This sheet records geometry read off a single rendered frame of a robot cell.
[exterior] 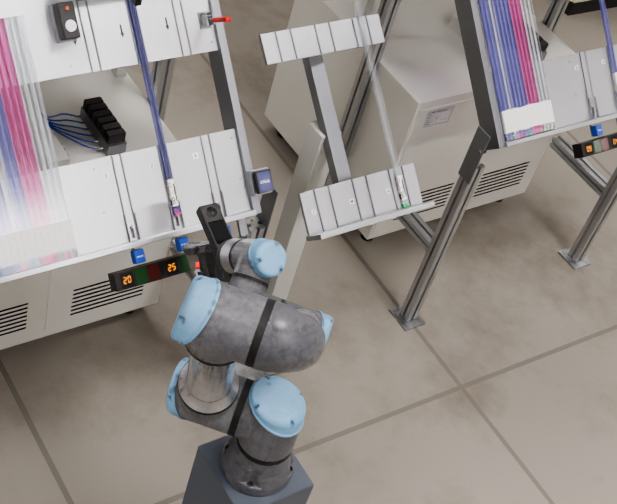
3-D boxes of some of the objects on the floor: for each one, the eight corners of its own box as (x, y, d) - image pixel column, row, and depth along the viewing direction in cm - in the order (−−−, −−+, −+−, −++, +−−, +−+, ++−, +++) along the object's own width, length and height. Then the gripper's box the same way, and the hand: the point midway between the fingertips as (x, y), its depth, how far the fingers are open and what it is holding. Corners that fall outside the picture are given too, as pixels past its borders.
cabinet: (155, 317, 331) (190, 157, 288) (-87, 392, 294) (-89, 221, 252) (61, 171, 364) (79, 8, 321) (-168, 222, 327) (-181, 45, 285)
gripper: (220, 285, 235) (174, 281, 253) (257, 274, 240) (209, 271, 257) (211, 244, 234) (166, 243, 251) (249, 234, 238) (201, 233, 256)
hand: (188, 245), depth 253 cm, fingers closed
